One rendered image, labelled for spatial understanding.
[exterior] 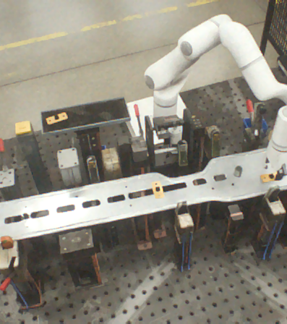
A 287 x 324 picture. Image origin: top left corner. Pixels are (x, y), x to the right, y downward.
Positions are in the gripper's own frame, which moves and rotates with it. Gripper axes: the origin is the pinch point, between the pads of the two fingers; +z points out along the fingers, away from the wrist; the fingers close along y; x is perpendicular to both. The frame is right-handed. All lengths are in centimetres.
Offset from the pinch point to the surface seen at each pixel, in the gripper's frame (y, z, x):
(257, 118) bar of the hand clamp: -20.3, -9.4, -0.3
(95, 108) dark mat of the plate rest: -42, -11, -65
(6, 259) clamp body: 15, -1, -106
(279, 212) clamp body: 19.2, 1.0, -5.8
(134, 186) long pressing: -9, 5, -56
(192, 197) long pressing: 1.9, 5.2, -34.1
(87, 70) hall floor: -216, 105, -60
